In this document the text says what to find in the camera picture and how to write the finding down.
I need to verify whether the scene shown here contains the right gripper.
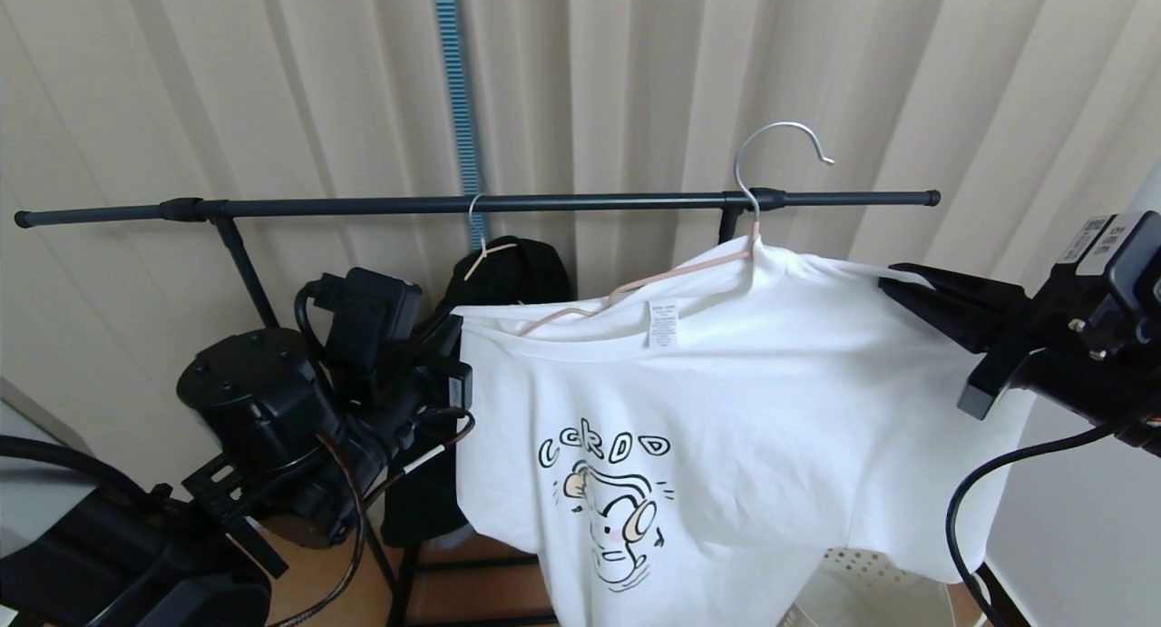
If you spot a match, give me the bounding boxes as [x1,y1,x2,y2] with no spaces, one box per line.
[877,262,1161,457]

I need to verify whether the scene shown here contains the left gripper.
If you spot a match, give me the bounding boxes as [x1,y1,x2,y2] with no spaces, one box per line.
[270,314,475,548]

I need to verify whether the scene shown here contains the black shorts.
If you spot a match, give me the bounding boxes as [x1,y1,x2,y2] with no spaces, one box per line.
[381,237,577,548]

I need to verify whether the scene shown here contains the pink clothes hanger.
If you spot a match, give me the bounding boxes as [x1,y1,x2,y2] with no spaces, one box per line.
[463,194,520,283]
[519,121,836,338]

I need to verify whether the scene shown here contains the white garment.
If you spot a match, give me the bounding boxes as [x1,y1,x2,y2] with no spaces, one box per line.
[451,241,1039,627]

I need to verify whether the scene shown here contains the black clothes rack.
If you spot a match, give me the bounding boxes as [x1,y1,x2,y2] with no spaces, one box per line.
[14,188,941,627]

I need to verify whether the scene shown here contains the white laundry basket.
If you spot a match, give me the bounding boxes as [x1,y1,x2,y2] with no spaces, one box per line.
[780,547,985,627]

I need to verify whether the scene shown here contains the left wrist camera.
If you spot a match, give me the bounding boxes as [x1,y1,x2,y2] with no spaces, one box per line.
[293,266,425,401]

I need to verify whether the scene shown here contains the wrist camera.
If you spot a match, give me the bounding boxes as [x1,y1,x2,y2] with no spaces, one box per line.
[1055,211,1161,356]
[293,266,425,401]

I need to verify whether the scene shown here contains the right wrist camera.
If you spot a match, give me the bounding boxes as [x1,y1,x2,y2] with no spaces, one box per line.
[1055,211,1161,356]

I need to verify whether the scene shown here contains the black cable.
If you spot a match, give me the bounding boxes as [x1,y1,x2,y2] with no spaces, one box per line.
[0,435,148,507]
[945,423,1135,627]

